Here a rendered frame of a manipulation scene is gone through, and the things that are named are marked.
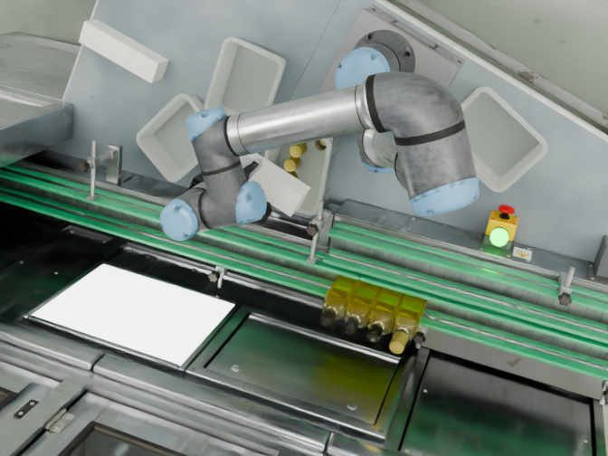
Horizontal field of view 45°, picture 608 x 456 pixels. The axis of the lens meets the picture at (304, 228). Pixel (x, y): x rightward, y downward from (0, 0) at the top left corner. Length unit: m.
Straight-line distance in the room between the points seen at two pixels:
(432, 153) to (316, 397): 0.71
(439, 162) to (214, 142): 0.40
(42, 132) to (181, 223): 0.90
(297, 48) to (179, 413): 0.95
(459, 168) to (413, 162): 0.07
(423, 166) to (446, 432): 0.75
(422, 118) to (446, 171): 0.09
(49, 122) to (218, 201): 0.96
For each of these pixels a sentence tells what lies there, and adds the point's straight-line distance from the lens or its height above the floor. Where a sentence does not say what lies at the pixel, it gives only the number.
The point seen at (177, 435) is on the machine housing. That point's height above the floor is 1.47.
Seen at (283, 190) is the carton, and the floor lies 1.11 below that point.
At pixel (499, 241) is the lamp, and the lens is 1.85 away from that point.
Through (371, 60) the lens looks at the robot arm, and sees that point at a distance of 1.55.
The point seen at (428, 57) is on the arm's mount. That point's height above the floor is 0.86.
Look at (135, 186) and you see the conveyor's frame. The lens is 2.13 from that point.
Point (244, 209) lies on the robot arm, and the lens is 1.32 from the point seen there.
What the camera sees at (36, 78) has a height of 0.61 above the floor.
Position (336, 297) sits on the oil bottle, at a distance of 1.75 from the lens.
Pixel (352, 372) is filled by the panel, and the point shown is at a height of 1.12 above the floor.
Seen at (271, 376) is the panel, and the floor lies 1.23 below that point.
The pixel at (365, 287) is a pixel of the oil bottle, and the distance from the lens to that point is 1.82.
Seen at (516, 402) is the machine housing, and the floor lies 0.98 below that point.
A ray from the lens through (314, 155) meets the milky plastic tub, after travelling 1.96.
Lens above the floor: 2.57
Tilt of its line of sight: 62 degrees down
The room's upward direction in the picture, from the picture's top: 138 degrees counter-clockwise
